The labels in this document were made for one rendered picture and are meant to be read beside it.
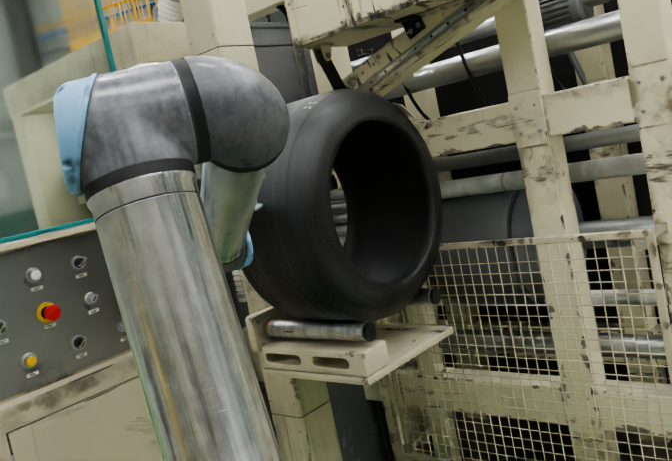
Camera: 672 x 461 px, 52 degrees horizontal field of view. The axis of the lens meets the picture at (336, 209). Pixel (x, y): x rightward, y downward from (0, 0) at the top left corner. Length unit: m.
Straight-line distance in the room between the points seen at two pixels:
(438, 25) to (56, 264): 1.17
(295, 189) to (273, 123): 0.70
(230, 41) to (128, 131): 1.22
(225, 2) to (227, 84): 1.21
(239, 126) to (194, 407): 0.29
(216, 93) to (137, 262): 0.19
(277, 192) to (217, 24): 0.58
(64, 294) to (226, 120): 1.23
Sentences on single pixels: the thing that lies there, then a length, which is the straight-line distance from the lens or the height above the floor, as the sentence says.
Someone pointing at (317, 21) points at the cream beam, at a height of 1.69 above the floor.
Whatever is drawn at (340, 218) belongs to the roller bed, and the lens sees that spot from 2.19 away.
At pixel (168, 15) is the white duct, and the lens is 2.53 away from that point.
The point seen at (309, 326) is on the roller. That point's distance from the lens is 1.71.
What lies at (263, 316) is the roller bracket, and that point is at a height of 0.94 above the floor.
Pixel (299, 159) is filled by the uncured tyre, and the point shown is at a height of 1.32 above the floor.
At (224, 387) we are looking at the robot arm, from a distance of 0.68.
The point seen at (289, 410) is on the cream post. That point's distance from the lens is 2.00.
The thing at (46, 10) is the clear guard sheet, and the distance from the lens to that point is 1.98.
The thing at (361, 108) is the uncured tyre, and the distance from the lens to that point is 1.64.
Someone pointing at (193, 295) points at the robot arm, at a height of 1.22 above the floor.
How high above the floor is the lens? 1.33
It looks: 5 degrees down
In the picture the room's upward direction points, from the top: 12 degrees counter-clockwise
